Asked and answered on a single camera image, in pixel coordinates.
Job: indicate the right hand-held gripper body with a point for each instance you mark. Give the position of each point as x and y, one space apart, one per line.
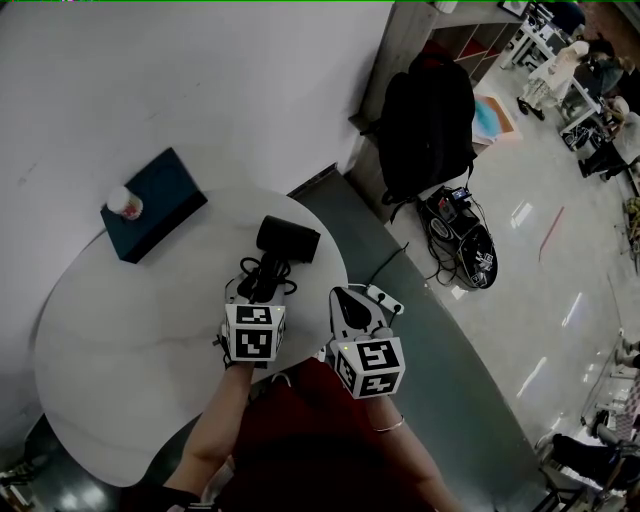
372 357

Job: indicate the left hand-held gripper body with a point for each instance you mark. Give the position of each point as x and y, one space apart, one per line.
252 340

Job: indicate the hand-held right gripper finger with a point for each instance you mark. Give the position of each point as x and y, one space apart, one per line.
375 315
335 315

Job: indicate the black hair dryer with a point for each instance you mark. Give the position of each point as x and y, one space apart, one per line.
287 237

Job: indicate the person's left forearm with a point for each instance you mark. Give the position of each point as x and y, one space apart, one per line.
215 425

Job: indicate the person's right forearm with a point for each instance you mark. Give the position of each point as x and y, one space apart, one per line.
410 460

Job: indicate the white power strip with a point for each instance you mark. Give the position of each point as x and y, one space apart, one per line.
387 300

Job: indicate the person's left white shoe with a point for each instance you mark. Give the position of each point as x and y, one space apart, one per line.
281 378

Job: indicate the person's red clothing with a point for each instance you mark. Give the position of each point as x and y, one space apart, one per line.
320 440

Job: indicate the black tray of electronics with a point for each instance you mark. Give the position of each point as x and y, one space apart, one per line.
457 235

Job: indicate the dark blue box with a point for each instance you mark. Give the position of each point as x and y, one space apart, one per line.
160 200

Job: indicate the pink and white cup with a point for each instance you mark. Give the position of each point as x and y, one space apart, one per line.
125 202

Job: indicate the black backpack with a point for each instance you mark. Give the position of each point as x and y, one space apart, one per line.
425 130

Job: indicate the blue and orange painting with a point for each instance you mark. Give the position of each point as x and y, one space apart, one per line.
495 120

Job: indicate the grey wooden shelf unit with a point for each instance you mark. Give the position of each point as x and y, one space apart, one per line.
395 55

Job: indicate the white office desk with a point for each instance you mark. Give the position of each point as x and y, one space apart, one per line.
580 90

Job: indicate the white plant pot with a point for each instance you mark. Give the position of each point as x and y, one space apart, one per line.
445 6

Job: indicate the black framed picture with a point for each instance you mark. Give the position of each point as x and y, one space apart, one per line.
514 7

